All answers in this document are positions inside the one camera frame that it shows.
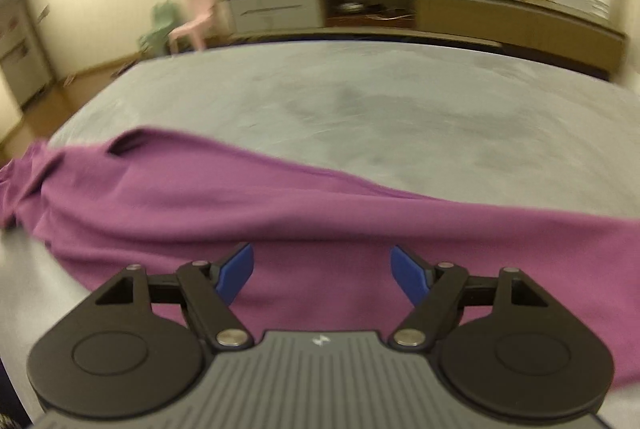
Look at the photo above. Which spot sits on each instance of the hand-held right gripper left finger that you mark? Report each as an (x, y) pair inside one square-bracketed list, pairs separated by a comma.
[(235, 273)]

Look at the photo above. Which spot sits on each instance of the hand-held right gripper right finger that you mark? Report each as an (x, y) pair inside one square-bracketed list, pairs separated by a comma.
[(407, 274)]

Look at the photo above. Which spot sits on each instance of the purple fleece garment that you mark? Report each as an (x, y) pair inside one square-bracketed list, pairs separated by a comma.
[(300, 214)]

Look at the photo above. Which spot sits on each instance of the pink plastic child chair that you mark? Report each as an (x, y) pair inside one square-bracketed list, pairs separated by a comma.
[(195, 24)]

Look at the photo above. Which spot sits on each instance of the green plastic child chair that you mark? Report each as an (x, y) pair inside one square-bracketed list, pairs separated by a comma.
[(160, 26)]

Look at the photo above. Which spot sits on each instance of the long grey television cabinet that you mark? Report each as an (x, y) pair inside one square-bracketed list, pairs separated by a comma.
[(500, 16)]

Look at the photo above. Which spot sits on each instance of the white door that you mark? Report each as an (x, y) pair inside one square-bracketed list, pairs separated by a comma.
[(25, 54)]

